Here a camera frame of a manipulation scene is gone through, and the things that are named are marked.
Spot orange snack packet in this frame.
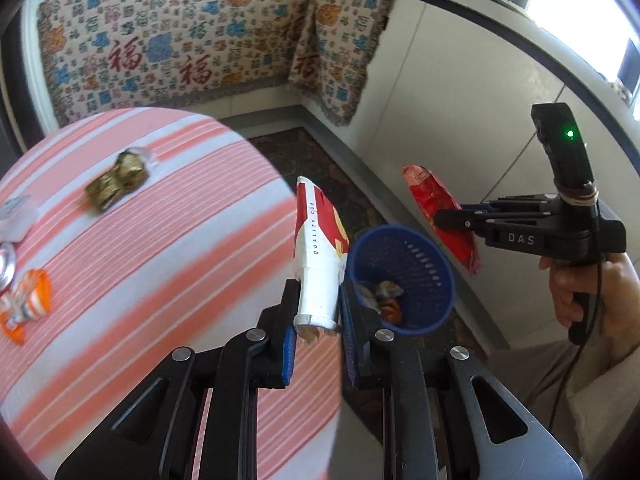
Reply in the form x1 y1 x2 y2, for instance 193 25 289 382
0 267 53 346

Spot person's right hand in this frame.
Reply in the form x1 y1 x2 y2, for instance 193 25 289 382
547 252 640 343

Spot red snack bag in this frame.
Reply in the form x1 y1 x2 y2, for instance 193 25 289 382
401 164 483 276

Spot black cable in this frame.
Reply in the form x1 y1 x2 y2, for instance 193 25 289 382
549 257 608 428

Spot silver drink can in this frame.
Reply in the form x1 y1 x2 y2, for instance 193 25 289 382
0 242 19 291

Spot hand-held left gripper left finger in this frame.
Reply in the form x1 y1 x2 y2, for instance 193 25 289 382
55 277 301 480

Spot white kitchen cabinet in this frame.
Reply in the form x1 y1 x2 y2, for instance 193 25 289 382
300 0 640 351

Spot blue plastic basket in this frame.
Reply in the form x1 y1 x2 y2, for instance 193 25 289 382
347 225 457 337

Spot window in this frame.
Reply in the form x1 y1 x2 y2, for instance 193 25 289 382
525 0 640 92

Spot crumpled wrappers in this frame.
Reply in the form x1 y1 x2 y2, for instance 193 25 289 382
357 280 405 325

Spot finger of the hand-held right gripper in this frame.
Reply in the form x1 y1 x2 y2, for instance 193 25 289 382
432 207 501 236
459 193 559 218

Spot person's beige trousers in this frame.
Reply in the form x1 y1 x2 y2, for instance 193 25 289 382
487 330 640 480

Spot printed cushion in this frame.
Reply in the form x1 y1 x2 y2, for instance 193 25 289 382
286 0 398 128

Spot printed blanket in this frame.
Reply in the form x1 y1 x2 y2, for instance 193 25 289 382
35 0 321 128

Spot pink striped tablecloth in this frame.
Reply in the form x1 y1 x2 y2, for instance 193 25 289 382
0 106 346 480

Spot patterned floor rug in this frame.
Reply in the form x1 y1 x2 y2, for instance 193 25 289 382
245 127 501 361

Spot crushed paper cup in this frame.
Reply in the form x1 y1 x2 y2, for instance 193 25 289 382
292 176 349 346

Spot gold foil wrapper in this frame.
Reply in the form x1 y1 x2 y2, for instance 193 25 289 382
84 147 151 213

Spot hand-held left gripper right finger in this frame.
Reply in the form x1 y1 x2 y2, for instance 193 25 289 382
339 280 586 480

